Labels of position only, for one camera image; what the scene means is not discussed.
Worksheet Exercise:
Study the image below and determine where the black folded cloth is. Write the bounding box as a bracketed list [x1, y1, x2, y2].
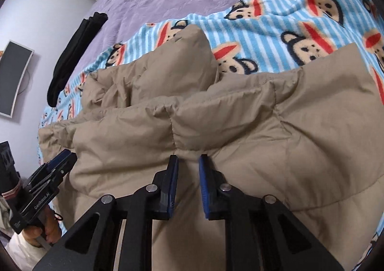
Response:
[46, 12, 108, 107]

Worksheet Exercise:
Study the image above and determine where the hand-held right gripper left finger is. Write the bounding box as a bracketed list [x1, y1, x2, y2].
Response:
[31, 154, 180, 271]

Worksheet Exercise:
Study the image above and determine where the beige puffer jacket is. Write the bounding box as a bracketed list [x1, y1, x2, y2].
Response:
[37, 24, 384, 271]

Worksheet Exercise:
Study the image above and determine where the blue striped monkey print blanket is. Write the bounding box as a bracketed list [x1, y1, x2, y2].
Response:
[37, 0, 384, 270]

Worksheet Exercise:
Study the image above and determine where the wall-mounted flat screen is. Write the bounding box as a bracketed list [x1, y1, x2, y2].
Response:
[0, 40, 34, 118]

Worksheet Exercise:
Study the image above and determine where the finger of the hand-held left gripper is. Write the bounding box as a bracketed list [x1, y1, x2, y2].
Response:
[45, 149, 72, 170]
[49, 152, 78, 184]

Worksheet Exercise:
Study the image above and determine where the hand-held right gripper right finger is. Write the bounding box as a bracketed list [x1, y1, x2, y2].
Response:
[198, 154, 345, 271]

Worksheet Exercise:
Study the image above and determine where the person's left hand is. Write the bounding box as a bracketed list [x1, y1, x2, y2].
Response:
[24, 214, 62, 245]

